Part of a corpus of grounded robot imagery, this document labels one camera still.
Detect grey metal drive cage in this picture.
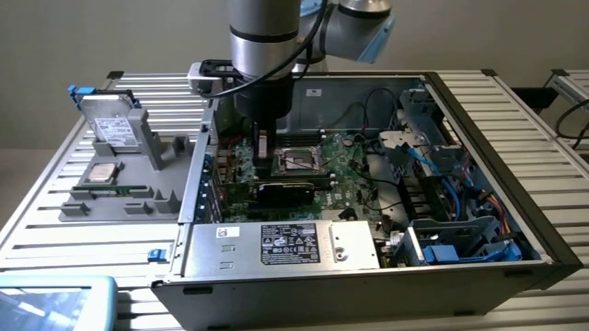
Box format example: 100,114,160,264
378,86,466,178

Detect black looped cable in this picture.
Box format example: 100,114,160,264
556,97,589,150

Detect socket locking lever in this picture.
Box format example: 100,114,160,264
321,133,345,168

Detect CPU socket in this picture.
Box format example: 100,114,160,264
271,145,325,174

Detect aluminium frame rail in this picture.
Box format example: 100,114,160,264
544,68,589,113

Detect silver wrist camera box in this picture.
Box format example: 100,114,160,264
186,60,236,93

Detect coloured power wire bundle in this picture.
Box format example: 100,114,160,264
478,191,518,242

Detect thin black case wire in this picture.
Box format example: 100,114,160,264
325,88,402,133

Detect green motherboard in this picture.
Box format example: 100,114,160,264
215,130,402,239

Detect black RAM slots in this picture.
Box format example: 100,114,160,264
274,130,325,147

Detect blue data wire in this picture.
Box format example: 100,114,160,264
398,143,463,222

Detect silver CPU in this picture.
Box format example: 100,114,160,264
85,161,124,183

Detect grey parts rack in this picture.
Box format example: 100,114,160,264
57,108,204,223

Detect black graphics card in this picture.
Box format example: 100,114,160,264
219,180,333,208

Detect black open PC case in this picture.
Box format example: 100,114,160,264
150,70,585,331

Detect teal framed tablet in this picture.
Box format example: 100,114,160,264
0,274,119,331

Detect blue plastic disk bay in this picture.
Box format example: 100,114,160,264
421,239,522,267

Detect silver power supply unit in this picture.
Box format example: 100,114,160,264
182,219,382,279

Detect blue disk bracket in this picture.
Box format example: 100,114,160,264
67,84,140,112

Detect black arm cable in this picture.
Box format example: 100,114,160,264
202,0,334,101

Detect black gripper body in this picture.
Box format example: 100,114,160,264
232,76,296,132

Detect green RAM stick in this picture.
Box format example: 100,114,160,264
69,183,150,198

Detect silver hard disk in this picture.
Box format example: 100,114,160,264
76,94,142,153

